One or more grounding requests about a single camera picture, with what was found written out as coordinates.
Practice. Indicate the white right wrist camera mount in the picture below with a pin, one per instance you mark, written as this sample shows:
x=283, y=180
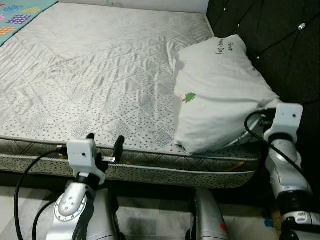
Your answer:
x=287, y=117

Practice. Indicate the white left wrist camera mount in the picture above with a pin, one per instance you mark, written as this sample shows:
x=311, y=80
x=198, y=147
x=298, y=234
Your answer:
x=81, y=155

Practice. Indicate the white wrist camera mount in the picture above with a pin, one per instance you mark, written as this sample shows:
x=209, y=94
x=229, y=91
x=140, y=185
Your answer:
x=287, y=117
x=81, y=155

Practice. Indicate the teal blanket with colourful shapes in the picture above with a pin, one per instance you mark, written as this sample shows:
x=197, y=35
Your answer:
x=20, y=17

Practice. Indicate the silver robot leg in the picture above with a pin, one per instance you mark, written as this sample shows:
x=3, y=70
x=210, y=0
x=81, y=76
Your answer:
x=102, y=220
x=207, y=220

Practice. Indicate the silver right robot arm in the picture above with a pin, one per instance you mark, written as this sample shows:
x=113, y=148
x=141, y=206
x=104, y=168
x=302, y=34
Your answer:
x=287, y=175

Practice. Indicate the grey quilted mattress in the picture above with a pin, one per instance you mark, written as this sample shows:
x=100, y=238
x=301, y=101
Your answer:
x=100, y=75

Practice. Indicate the silver right robot leg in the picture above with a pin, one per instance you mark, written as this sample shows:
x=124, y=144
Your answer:
x=207, y=220

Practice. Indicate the black tufted headboard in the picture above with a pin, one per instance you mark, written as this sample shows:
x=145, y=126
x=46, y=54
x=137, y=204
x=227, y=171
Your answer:
x=280, y=50

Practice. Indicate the white pillow with green tree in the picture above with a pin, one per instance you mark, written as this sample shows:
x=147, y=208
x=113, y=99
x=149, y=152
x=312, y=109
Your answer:
x=220, y=95

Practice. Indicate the silver left robot leg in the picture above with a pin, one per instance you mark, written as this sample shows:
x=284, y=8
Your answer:
x=102, y=220

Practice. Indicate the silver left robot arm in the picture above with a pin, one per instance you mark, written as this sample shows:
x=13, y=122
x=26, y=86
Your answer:
x=72, y=210

